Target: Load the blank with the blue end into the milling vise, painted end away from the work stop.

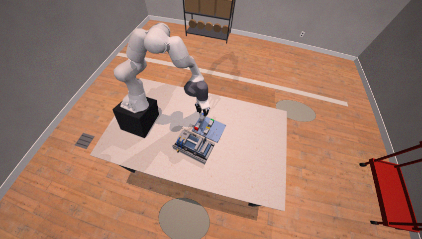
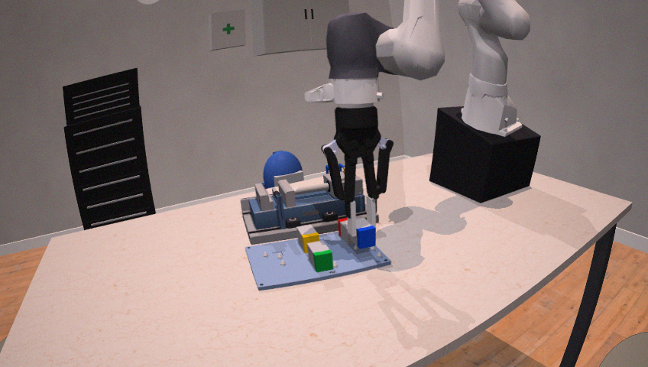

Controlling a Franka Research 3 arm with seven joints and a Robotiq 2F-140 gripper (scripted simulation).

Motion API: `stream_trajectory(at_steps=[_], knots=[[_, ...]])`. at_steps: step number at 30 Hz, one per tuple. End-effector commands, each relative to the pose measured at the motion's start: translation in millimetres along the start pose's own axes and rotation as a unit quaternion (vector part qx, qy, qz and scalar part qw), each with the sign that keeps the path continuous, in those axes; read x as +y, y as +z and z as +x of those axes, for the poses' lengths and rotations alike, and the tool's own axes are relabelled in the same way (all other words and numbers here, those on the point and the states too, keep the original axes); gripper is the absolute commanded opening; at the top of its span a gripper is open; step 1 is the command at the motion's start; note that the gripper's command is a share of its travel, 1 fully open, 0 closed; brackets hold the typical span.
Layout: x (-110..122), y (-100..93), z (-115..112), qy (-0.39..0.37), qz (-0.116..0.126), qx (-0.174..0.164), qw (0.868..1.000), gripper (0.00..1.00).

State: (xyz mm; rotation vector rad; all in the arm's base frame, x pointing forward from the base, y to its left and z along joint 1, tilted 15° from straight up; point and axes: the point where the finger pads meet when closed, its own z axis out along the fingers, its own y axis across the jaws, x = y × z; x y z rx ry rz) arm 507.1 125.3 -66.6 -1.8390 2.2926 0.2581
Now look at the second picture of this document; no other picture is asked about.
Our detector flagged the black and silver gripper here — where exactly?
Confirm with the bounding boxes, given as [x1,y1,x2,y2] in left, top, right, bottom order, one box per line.
[321,106,394,236]

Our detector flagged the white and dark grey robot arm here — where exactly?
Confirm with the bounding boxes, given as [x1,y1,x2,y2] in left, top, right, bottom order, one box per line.
[305,0,530,137]

